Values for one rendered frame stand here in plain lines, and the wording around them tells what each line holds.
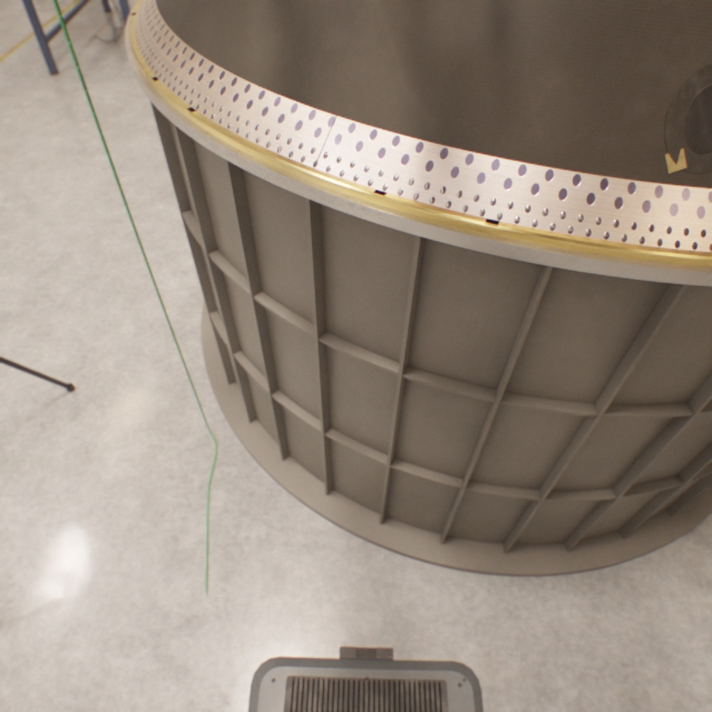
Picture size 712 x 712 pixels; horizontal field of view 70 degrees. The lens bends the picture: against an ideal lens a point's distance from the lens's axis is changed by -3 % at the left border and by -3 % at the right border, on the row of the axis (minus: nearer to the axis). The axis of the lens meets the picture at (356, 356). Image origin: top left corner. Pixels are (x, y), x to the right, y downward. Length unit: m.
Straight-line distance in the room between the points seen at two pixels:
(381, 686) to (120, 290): 1.90
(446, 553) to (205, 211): 1.17
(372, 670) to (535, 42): 1.24
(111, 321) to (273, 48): 1.67
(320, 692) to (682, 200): 1.18
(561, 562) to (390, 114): 1.38
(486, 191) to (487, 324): 0.25
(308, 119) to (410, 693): 1.18
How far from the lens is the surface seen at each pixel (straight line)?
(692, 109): 0.84
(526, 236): 0.77
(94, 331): 2.41
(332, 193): 0.82
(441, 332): 0.97
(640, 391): 1.11
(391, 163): 0.81
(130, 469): 1.96
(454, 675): 1.39
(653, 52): 0.83
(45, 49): 4.79
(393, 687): 1.37
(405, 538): 1.70
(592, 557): 1.83
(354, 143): 0.84
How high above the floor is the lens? 1.61
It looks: 51 degrees down
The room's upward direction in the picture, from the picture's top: 1 degrees clockwise
